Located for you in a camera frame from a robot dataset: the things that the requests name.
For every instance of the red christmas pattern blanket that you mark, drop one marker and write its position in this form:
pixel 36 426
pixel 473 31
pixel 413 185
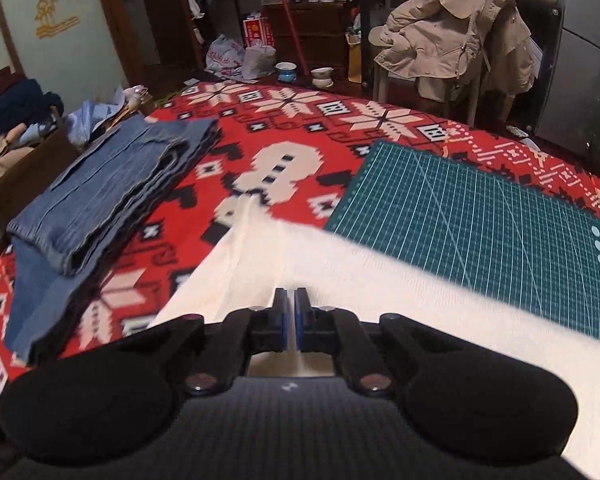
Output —
pixel 298 149

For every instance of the white knit sweater vest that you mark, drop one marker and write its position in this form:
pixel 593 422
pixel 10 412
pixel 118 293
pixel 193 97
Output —
pixel 259 254

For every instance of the folded blue jeans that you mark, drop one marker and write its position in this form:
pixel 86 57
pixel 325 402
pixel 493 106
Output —
pixel 62 237

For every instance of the white leg chair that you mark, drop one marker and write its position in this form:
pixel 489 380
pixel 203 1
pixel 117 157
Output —
pixel 436 90

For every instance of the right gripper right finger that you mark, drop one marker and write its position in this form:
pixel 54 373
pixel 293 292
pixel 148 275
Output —
pixel 340 334

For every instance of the green cutting mat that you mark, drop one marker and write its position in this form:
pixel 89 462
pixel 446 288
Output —
pixel 478 230

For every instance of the grey refrigerator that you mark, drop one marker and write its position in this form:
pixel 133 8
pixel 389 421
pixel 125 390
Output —
pixel 572 106

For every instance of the cluttered dark desk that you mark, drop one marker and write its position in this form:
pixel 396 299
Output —
pixel 305 10

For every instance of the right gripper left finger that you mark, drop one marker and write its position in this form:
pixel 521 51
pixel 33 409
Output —
pixel 230 345

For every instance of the cardboard box of clothes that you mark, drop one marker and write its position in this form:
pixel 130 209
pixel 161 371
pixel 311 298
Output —
pixel 34 143

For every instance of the beige jacket on chair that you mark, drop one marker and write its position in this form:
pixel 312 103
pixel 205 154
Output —
pixel 442 38

